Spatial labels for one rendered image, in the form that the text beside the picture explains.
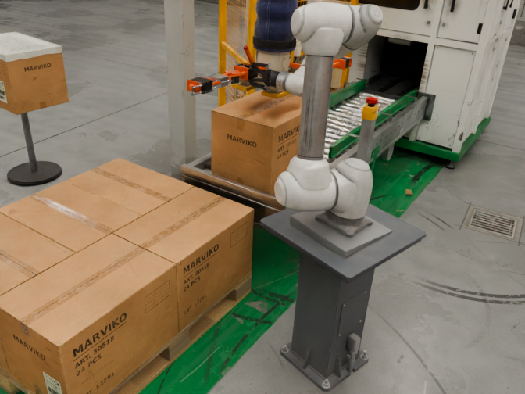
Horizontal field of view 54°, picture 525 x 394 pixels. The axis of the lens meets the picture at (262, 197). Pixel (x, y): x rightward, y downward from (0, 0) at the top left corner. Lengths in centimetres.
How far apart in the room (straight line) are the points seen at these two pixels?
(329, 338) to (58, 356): 110
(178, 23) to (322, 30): 195
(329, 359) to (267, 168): 100
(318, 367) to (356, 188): 91
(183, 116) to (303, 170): 204
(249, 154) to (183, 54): 121
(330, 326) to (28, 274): 128
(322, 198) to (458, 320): 136
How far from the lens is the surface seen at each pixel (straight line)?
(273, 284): 301
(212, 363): 256
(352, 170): 198
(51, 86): 393
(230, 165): 281
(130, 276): 220
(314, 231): 204
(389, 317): 292
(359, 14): 192
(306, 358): 250
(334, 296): 219
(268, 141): 261
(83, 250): 239
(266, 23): 269
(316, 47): 185
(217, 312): 278
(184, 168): 293
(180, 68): 373
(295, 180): 190
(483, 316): 313
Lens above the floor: 187
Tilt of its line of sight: 29 degrees down
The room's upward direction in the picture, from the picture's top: 3 degrees clockwise
